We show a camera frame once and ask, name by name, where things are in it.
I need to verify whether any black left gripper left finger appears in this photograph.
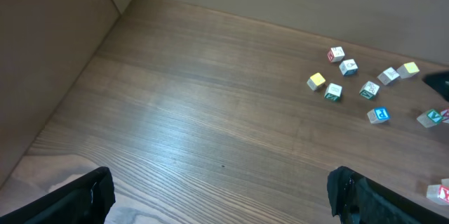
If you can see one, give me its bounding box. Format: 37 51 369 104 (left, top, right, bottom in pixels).
1 166 116 224

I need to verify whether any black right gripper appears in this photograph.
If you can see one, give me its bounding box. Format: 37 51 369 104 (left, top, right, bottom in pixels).
422 71 449 102

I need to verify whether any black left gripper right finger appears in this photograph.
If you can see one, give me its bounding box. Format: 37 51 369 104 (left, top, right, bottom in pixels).
327 166 448 224

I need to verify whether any green side picture block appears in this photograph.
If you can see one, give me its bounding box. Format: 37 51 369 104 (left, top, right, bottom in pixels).
359 81 380 100

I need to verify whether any red Y letter block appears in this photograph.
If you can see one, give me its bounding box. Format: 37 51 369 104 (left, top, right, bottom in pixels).
426 185 449 206

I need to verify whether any blue side block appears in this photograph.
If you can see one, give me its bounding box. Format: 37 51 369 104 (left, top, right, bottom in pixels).
377 67 400 86
339 59 358 76

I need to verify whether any red side picture block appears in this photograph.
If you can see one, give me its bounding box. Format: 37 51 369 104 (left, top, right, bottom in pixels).
441 109 449 124

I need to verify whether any yellow top block back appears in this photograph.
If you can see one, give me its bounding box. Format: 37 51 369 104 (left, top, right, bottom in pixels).
396 62 420 79

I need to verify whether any yellow block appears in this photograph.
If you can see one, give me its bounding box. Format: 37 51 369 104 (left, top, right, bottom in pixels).
307 72 326 91
396 62 420 79

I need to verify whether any green V letter block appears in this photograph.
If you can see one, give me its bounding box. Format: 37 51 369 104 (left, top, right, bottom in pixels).
417 109 443 128

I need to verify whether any blue P letter block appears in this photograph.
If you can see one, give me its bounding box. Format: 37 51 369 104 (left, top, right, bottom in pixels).
367 107 390 124

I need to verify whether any green Z side block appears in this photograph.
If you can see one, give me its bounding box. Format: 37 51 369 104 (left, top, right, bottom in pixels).
324 83 342 101

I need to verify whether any red side block back-left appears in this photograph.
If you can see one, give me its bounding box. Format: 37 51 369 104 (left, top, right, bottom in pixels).
327 46 345 63

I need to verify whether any yellow top block left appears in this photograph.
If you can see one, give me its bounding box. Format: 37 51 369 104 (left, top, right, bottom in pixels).
307 72 326 91

